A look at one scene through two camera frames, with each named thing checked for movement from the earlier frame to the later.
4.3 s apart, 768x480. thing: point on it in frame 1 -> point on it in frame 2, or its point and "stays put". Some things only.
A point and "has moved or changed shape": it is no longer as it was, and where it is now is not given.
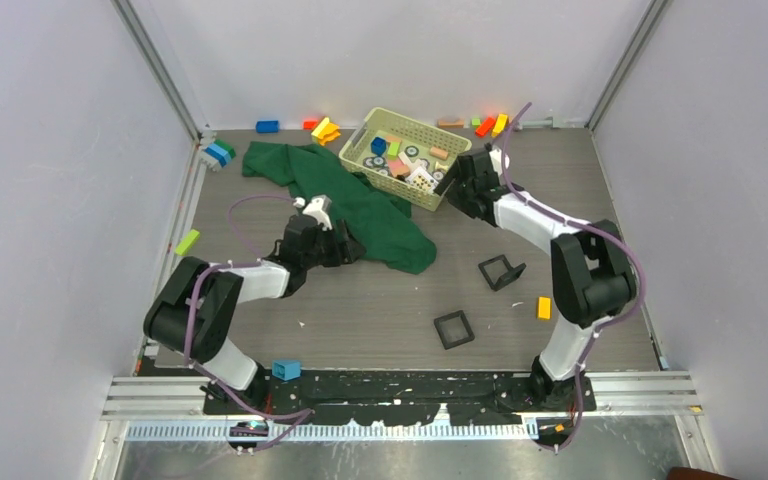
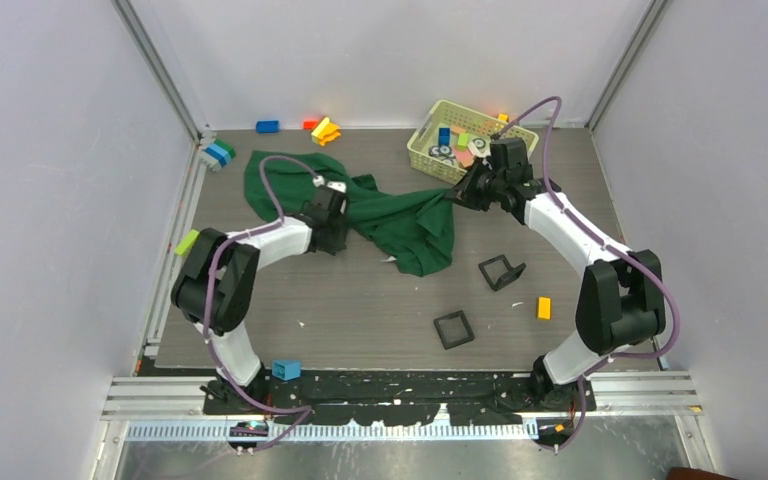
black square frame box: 453,329 stays put
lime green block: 188,242 stays put
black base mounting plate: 401,397 stays put
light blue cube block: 287,370 stays put
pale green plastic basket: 403,156 -> 453,136
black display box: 510,275 stays put
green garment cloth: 379,220 has moved or changed shape
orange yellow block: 543,308 stays put
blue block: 378,146 -> 444,136
